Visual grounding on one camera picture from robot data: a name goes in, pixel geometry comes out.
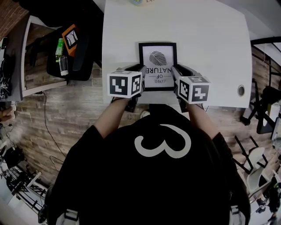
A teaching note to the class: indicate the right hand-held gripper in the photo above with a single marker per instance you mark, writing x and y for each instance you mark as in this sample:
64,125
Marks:
194,91

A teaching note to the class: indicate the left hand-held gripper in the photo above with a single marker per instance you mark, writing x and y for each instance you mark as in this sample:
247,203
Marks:
119,84

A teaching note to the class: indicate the black picture frame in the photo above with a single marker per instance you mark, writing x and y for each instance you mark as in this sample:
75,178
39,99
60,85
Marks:
159,47

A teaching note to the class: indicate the person's right forearm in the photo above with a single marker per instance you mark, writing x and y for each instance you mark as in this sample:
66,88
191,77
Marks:
203,120

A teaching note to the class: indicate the person's left forearm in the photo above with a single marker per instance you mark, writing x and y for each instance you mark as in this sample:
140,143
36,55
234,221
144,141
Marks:
112,116

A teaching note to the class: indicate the person's white shoe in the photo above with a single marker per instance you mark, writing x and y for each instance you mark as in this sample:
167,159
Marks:
145,113

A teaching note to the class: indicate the black office chair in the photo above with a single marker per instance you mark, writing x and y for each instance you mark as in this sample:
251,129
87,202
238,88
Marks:
82,66

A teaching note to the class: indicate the pale green round object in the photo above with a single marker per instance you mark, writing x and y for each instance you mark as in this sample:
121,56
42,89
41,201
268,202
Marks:
137,1

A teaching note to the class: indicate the clear plastic bottle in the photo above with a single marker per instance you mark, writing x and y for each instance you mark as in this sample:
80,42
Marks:
63,64

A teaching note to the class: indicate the green bottle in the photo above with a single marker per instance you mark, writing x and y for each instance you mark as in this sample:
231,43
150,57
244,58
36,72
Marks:
59,49

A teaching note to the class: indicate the black swivel chair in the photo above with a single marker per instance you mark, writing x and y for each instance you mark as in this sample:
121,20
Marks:
266,105

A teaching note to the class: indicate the black shirt with white print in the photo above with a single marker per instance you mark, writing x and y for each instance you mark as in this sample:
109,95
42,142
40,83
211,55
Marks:
142,186

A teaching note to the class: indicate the grey side desk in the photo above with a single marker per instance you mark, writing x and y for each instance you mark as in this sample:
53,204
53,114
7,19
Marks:
16,72

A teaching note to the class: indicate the white plastic chair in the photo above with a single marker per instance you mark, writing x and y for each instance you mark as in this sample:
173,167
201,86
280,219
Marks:
254,175

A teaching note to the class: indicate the black metal rack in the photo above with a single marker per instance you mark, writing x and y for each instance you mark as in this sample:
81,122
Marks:
24,189

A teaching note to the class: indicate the orange picture frame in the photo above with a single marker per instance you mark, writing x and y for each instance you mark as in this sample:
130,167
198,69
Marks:
70,38

